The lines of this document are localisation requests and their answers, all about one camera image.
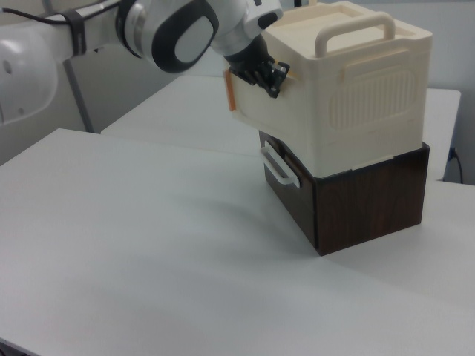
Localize copper door handle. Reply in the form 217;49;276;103
223;69;238;113

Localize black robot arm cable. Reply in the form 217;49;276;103
0;8;75;27

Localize grey metal frame post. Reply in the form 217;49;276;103
62;55;94;134

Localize black cable strap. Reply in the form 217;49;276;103
63;10;89;57

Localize cream cabinet carry handle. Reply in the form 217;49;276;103
315;10;396;59

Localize white drawer handle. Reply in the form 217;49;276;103
259;146;302;187

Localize cream cabinet door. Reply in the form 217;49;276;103
231;68;309;156

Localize dark wood drawer box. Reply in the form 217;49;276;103
258;129;430;258

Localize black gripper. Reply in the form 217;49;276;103
224;33;291;99

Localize black wall cable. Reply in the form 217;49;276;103
448;146;465;183

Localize cream plastic cabinet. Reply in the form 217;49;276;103
232;0;435;177

